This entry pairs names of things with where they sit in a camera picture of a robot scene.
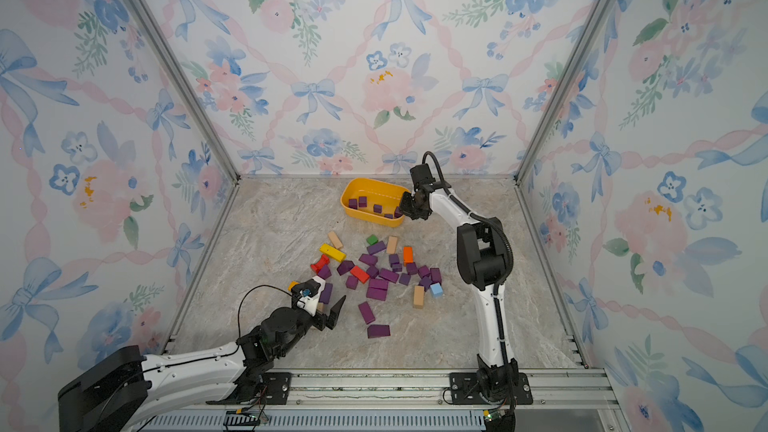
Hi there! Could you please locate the yellow long brick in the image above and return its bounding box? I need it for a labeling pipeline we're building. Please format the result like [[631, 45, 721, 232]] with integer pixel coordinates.
[[319, 244, 346, 262]]

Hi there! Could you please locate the purple brick centre slanted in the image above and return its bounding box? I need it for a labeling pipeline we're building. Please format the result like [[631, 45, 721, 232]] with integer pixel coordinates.
[[379, 268, 399, 283]]

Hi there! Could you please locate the purple brick bottom flat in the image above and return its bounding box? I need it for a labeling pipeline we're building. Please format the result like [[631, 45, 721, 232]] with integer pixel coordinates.
[[367, 324, 391, 339]]

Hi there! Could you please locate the orange brick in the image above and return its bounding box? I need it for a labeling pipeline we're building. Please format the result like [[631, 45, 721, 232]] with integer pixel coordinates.
[[403, 246, 414, 265]]

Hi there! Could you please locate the purple large block centre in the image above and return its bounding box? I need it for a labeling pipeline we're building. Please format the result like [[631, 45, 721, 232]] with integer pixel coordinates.
[[366, 278, 389, 301]]

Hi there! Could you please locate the natural wood brick right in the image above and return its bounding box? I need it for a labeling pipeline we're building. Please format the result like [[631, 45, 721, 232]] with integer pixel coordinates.
[[412, 285, 425, 309]]

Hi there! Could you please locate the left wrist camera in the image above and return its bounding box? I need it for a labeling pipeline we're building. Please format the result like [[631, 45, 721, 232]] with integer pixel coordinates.
[[290, 277, 326, 317]]

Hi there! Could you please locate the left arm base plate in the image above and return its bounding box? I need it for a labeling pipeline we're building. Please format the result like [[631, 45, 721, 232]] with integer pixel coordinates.
[[206, 372, 293, 406]]

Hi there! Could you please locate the light blue cube brick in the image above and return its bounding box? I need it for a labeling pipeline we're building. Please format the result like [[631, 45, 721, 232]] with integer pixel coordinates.
[[430, 283, 444, 297]]

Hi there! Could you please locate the purple long brick top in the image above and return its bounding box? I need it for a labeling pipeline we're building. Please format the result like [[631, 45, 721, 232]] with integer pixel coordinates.
[[367, 241, 387, 255]]

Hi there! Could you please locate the natural wood brick top centre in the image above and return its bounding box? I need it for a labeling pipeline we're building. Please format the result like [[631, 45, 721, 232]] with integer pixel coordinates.
[[386, 236, 398, 254]]

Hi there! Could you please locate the purple long brick left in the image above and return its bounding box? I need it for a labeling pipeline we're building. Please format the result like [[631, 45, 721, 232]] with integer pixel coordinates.
[[319, 283, 333, 304]]

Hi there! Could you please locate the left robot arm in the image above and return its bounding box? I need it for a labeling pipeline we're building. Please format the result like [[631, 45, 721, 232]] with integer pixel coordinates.
[[58, 293, 344, 431]]

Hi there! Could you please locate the red flat brick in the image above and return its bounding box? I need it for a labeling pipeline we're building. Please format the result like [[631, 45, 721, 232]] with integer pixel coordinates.
[[350, 266, 370, 283]]

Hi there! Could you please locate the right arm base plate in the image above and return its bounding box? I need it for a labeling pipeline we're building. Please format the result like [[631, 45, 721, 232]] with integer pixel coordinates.
[[448, 372, 534, 407]]

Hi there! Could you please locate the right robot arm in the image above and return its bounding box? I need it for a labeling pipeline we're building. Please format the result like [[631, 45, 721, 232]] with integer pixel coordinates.
[[399, 163, 519, 403]]

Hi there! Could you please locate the natural wood brick top left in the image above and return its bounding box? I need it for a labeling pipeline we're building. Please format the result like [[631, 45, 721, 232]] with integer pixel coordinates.
[[328, 231, 344, 250]]

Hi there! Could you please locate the aluminium mounting rail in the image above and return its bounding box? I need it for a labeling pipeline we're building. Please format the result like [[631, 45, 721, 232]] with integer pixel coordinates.
[[113, 365, 625, 432]]

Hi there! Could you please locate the yellow plastic storage bin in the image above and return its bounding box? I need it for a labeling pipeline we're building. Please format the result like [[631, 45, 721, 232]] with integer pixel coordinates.
[[340, 178, 407, 228]]

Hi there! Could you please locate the red bridge brick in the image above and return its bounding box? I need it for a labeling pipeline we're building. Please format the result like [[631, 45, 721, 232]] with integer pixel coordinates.
[[311, 254, 330, 273]]

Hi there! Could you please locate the purple long brick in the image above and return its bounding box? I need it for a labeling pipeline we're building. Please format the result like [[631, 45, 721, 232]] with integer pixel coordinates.
[[358, 302, 376, 325], [367, 241, 387, 255], [319, 283, 333, 304]]

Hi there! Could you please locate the natural wood brick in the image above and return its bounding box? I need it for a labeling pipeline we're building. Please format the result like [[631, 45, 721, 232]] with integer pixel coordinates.
[[412, 285, 425, 309], [386, 236, 398, 254], [328, 231, 344, 250]]

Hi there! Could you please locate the purple long brick bottom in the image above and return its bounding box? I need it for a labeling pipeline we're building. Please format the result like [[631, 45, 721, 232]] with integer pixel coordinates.
[[358, 302, 376, 325]]

